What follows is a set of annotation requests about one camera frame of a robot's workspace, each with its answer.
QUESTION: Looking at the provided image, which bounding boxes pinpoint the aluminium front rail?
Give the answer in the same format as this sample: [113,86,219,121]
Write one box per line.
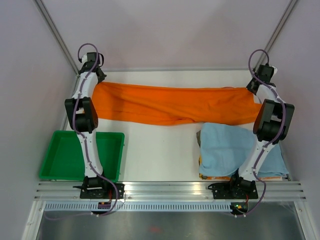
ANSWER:
[33,181,307,202]

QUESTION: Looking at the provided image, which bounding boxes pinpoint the light blue folded trousers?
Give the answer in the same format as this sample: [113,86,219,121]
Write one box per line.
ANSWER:
[198,122,290,177]

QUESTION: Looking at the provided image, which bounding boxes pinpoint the left aluminium frame post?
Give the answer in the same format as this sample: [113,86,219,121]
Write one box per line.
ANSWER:
[33,0,79,75]

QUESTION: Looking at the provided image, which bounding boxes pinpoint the orange trousers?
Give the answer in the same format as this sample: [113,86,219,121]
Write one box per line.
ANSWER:
[92,82,262,126]

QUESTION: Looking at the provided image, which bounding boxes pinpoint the aluminium frame post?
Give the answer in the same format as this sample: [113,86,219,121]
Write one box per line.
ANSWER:
[247,0,299,70]
[33,0,79,75]

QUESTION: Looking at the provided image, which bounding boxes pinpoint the green plastic tray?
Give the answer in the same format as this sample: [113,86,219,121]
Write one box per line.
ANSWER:
[38,130,125,182]

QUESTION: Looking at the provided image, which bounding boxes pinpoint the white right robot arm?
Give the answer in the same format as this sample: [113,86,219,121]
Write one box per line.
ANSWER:
[236,63,295,185]

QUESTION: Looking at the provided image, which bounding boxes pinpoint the perforated white cable duct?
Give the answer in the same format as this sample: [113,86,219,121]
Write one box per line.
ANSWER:
[44,201,232,212]

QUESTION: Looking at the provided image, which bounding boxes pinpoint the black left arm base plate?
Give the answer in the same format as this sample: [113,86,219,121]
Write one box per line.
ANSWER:
[73,183,125,200]

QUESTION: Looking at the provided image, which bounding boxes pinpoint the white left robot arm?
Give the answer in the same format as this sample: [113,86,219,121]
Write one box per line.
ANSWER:
[64,52,109,199]

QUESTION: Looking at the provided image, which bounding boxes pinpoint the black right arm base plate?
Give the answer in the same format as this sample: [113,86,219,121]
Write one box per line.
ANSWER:
[208,182,258,200]

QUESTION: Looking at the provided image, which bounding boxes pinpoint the right aluminium frame post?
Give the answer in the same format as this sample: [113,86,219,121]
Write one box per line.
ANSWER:
[247,0,299,70]

